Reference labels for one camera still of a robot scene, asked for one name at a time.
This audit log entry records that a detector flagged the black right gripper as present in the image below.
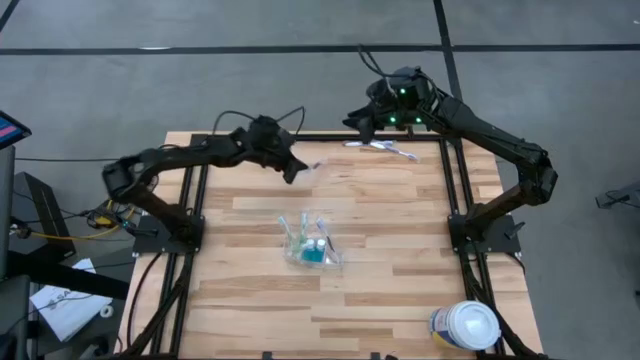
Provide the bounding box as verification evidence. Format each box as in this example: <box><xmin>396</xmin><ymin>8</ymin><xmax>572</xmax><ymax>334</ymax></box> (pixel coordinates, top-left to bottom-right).
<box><xmin>342</xmin><ymin>99</ymin><xmax>436</xmax><ymax>145</ymax></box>

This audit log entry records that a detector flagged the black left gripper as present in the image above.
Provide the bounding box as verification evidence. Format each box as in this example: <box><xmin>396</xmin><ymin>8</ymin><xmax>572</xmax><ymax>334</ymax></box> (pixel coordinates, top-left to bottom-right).
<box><xmin>249</xmin><ymin>135</ymin><xmax>309</xmax><ymax>185</ymax></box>

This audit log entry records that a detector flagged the clear acrylic organizer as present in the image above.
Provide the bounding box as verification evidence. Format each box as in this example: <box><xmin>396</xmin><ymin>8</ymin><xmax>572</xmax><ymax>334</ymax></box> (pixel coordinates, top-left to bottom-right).
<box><xmin>282</xmin><ymin>209</ymin><xmax>346</xmax><ymax>272</ymax></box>

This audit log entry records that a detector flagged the white-lidded wipes canister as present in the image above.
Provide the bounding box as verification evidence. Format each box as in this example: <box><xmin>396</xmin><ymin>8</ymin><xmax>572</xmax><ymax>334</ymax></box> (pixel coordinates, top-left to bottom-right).
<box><xmin>428</xmin><ymin>299</ymin><xmax>502</xmax><ymax>352</ymax></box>

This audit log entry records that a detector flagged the black stand beam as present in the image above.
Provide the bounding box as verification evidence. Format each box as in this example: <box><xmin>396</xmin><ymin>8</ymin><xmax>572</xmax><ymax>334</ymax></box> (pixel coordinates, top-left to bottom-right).
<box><xmin>0</xmin><ymin>248</ymin><xmax>132</xmax><ymax>302</ymax></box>

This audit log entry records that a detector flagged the black equipment box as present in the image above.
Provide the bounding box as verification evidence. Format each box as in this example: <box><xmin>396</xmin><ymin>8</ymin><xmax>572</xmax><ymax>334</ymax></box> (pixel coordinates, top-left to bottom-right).
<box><xmin>10</xmin><ymin>171</ymin><xmax>77</xmax><ymax>262</ymax></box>

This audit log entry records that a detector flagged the grey stand base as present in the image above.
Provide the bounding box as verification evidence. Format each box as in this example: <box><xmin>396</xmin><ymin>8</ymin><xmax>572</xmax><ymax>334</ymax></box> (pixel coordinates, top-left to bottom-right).
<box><xmin>594</xmin><ymin>178</ymin><xmax>640</xmax><ymax>224</ymax></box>

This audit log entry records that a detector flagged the white paper sheet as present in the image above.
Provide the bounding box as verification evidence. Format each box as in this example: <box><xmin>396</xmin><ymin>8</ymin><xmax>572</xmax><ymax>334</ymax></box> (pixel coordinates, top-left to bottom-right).
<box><xmin>28</xmin><ymin>257</ymin><xmax>114</xmax><ymax>344</ymax></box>

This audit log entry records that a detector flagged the monitor with blue screen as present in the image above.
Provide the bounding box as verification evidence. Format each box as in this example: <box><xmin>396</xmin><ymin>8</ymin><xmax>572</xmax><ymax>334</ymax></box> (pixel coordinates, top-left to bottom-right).
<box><xmin>0</xmin><ymin>109</ymin><xmax>33</xmax><ymax>151</ymax></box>

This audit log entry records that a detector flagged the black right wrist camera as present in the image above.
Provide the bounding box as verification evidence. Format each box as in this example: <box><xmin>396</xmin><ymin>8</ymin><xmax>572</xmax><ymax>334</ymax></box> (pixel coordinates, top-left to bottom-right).
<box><xmin>366</xmin><ymin>75</ymin><xmax>397</xmax><ymax>104</ymax></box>

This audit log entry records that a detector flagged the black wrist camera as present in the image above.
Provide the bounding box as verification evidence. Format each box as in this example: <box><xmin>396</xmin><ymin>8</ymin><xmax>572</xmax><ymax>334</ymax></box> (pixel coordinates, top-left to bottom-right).
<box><xmin>248</xmin><ymin>115</ymin><xmax>282</xmax><ymax>139</ymax></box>
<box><xmin>366</xmin><ymin>75</ymin><xmax>397</xmax><ymax>104</ymax></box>

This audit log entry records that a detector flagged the black aluminium table frame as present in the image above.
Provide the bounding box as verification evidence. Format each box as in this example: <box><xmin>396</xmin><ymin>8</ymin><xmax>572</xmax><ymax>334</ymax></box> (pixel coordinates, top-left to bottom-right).
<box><xmin>149</xmin><ymin>132</ymin><xmax>506</xmax><ymax>360</ymax></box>

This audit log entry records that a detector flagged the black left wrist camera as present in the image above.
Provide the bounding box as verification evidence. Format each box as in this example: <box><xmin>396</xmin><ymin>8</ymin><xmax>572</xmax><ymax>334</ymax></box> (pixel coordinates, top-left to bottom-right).
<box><xmin>248</xmin><ymin>115</ymin><xmax>282</xmax><ymax>139</ymax></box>

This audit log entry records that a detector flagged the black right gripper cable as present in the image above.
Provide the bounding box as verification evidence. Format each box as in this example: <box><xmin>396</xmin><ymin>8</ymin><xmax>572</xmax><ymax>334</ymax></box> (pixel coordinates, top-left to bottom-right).
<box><xmin>357</xmin><ymin>43</ymin><xmax>401</xmax><ymax>81</ymax></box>

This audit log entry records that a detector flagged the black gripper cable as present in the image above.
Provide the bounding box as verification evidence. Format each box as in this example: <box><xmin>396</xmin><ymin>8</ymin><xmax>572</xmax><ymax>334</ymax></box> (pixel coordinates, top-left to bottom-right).
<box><xmin>212</xmin><ymin>105</ymin><xmax>307</xmax><ymax>137</ymax></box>
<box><xmin>357</xmin><ymin>43</ymin><xmax>401</xmax><ymax>81</ymax></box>

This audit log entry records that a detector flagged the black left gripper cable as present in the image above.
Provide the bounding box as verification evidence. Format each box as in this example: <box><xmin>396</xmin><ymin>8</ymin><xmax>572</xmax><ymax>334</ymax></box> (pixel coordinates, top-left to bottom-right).
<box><xmin>212</xmin><ymin>105</ymin><xmax>307</xmax><ymax>137</ymax></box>

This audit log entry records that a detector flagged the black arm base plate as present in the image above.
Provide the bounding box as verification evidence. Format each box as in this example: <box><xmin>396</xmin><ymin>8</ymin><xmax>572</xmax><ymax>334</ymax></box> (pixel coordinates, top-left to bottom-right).
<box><xmin>132</xmin><ymin>214</ymin><xmax>206</xmax><ymax>255</ymax></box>
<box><xmin>447</xmin><ymin>213</ymin><xmax>522</xmax><ymax>255</ymax></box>

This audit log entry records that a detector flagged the black floor cable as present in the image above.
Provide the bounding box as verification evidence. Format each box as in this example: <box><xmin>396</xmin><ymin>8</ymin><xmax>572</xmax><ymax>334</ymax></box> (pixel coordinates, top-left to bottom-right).
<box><xmin>13</xmin><ymin>157</ymin><xmax>121</xmax><ymax>164</ymax></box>

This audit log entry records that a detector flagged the yellow cable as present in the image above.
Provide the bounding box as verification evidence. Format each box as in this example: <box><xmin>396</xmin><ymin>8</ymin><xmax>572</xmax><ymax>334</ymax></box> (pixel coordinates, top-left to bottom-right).
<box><xmin>27</xmin><ymin>223</ymin><xmax>122</xmax><ymax>243</ymax></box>

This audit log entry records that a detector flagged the grey monitor stand post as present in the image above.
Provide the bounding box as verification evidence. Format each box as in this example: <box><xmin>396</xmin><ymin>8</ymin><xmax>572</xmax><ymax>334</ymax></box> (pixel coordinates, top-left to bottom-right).
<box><xmin>0</xmin><ymin>144</ymin><xmax>17</xmax><ymax>281</ymax></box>

